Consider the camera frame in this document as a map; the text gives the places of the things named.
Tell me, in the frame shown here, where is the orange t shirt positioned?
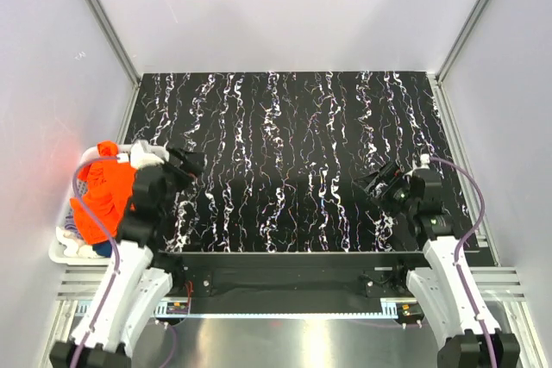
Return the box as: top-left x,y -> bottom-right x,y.
70,159 -> 136,245

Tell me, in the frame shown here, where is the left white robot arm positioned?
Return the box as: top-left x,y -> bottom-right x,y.
49,140 -> 206,367

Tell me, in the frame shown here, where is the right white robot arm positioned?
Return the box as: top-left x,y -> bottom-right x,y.
354,154 -> 521,367

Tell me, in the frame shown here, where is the black marble pattern mat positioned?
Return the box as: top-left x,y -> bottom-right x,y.
126,72 -> 450,253

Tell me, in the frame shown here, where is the navy blue t shirt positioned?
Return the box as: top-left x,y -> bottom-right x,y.
92,240 -> 113,258

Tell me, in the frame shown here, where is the right orange connector box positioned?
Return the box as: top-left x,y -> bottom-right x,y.
398,303 -> 424,319

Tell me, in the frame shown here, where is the orange connector box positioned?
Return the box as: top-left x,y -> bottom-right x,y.
166,300 -> 190,315
398,303 -> 424,319

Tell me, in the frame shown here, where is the lavender t shirt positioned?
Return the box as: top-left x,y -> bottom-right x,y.
63,209 -> 79,234

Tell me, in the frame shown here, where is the white t shirt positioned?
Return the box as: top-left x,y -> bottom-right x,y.
55,227 -> 98,259

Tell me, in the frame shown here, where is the left orange connector box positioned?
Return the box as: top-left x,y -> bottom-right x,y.
166,300 -> 190,315

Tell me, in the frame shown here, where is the white plastic laundry basket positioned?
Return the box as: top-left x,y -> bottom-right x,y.
47,143 -> 130,266

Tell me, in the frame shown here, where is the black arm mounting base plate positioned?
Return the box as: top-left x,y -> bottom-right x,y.
150,252 -> 430,298

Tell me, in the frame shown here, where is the white slotted cable duct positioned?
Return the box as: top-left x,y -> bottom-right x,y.
151,300 -> 398,321

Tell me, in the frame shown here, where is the left aluminium frame post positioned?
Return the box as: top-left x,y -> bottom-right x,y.
85,0 -> 141,86

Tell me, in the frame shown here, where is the aluminium frame post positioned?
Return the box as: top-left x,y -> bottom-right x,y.
85,0 -> 141,86
435,0 -> 492,85

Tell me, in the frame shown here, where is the right aluminium frame post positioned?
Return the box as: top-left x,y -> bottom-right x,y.
435,0 -> 492,85

